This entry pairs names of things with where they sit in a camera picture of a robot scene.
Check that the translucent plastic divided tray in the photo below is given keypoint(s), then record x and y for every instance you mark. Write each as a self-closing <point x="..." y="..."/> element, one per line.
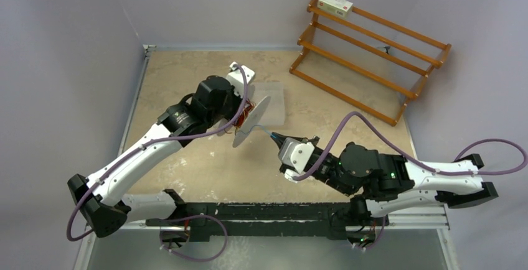
<point x="275" y="114"/>

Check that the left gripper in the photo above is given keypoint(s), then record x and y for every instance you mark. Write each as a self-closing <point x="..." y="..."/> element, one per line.
<point x="238" y="100"/>

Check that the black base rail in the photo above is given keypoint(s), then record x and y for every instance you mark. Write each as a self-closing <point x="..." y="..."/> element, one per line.
<point x="198" y="221"/>

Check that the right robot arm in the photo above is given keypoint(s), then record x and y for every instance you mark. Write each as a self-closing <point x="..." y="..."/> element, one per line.
<point x="379" y="184"/>

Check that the white filament spool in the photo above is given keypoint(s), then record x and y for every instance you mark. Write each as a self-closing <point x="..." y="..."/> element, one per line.
<point x="249" y="118"/>

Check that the white cardboard box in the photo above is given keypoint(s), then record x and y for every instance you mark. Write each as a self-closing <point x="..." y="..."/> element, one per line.
<point x="339" y="8"/>

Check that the wooden shoe rack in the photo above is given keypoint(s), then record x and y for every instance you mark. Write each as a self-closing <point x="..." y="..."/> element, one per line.
<point x="306" y="42"/>

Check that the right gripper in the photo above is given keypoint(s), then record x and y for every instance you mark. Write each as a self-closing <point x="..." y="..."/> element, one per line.
<point x="278" y="140"/>

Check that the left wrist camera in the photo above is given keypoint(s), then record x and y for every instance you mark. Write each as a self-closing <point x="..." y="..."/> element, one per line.
<point x="235" y="78"/>

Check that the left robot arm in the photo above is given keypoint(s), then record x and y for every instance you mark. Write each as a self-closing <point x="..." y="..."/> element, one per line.
<point x="102" y="197"/>

